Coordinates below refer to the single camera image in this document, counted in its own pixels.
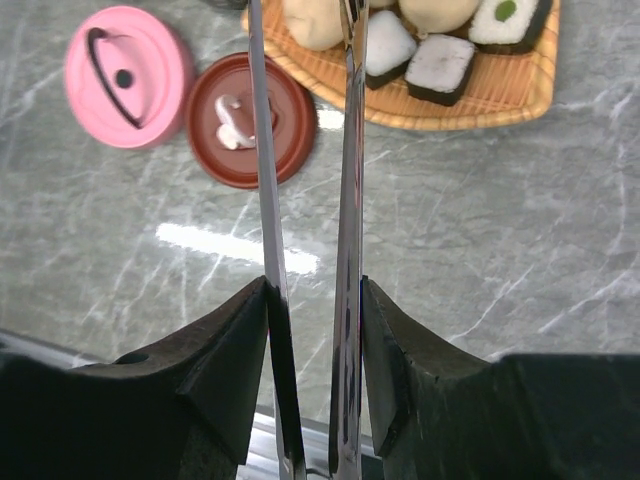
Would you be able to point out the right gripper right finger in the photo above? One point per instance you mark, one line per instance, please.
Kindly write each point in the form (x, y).
(438, 412)

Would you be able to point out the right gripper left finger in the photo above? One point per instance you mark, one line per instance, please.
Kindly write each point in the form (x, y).
(179, 408)

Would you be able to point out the pink round lid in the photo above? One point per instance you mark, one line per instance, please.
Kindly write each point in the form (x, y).
(127, 77)

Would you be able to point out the brown round lid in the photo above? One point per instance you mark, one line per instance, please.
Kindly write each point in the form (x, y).
(220, 122)

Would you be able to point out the woven bamboo triangular tray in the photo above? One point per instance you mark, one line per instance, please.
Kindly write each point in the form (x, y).
(502, 90)

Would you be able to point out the green sushi roll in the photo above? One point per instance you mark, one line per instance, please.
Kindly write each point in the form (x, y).
(508, 26)

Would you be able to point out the white sushi roll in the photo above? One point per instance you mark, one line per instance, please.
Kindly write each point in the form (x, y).
(440, 69)
(390, 48)

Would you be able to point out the metal tongs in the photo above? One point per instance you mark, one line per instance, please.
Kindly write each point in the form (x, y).
(344, 448)

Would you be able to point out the beige bun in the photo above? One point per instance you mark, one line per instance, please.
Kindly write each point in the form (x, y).
(437, 16)
(314, 24)

